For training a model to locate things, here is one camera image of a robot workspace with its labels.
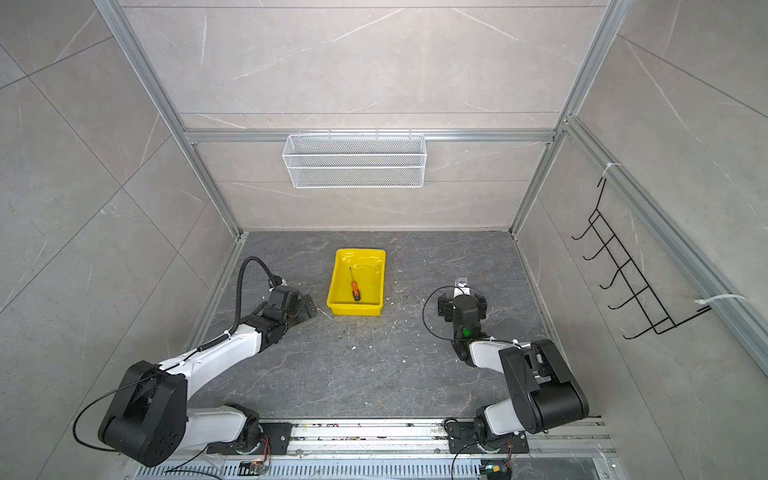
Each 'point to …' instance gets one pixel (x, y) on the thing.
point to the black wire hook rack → (657, 316)
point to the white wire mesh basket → (354, 161)
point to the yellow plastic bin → (368, 269)
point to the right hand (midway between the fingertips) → (460, 291)
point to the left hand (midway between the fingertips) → (300, 299)
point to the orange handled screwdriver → (354, 288)
